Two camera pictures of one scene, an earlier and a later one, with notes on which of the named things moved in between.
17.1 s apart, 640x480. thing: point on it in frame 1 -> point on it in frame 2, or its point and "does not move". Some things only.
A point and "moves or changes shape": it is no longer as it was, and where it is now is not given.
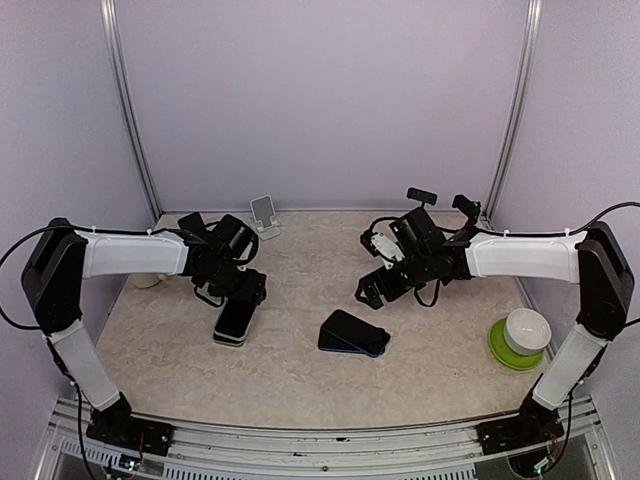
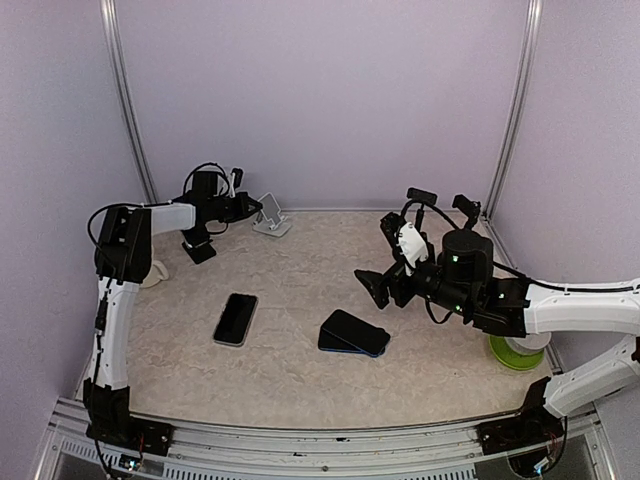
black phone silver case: (233, 322) does not move
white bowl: (526, 331) does not move
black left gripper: (253, 290) -> (244, 199)
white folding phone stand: (263, 212) moves or changes shape
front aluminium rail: (71, 453) does not move
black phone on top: (357, 331) does not move
